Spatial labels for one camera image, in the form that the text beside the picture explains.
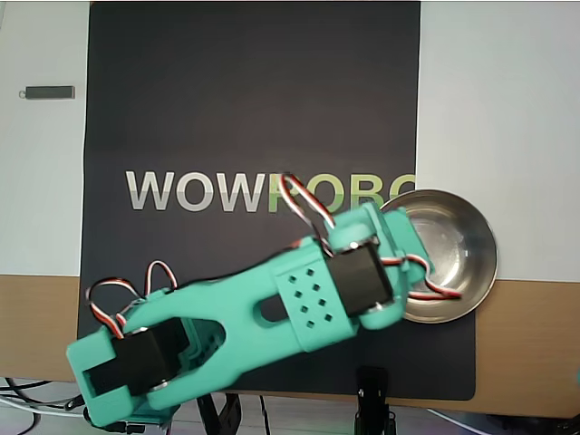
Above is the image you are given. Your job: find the black WOWROBO mat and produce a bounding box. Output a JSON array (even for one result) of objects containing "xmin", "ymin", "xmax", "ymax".
[{"xmin": 75, "ymin": 1, "xmax": 477, "ymax": 402}]

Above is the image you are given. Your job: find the white power cable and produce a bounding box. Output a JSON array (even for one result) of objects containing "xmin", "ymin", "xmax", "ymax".
[{"xmin": 0, "ymin": 394, "xmax": 73, "ymax": 412}]

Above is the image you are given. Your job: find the black barrel connector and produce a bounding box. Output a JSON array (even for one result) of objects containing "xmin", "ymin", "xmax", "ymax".
[{"xmin": 82, "ymin": 405, "xmax": 146, "ymax": 435}]

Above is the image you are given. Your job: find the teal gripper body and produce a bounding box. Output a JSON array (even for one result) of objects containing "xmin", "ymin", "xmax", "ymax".
[{"xmin": 382, "ymin": 207, "xmax": 435, "ymax": 285}]

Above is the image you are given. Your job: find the metal bowl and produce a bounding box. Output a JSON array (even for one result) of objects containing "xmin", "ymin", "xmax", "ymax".
[{"xmin": 375, "ymin": 188, "xmax": 499, "ymax": 325}]

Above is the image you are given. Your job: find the white plug cable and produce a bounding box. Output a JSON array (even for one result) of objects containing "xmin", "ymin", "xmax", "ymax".
[{"xmin": 425, "ymin": 407, "xmax": 475, "ymax": 428}]

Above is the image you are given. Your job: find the red white black servo cable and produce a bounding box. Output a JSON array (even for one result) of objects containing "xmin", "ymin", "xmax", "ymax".
[
  {"xmin": 382, "ymin": 254, "xmax": 464, "ymax": 303},
  {"xmin": 84, "ymin": 259, "xmax": 179, "ymax": 340},
  {"xmin": 276, "ymin": 173, "xmax": 337, "ymax": 248}
]

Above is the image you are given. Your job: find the thin black hanging cable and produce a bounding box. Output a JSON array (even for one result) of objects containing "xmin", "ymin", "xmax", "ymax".
[{"xmin": 257, "ymin": 394, "xmax": 271, "ymax": 435}]

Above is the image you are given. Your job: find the grey USB stick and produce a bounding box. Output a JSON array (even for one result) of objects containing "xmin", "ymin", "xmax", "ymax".
[{"xmin": 18, "ymin": 84, "xmax": 77, "ymax": 101}]

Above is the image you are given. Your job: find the black table clamp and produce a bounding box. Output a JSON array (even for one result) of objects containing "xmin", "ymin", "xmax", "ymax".
[{"xmin": 194, "ymin": 391, "xmax": 244, "ymax": 435}]

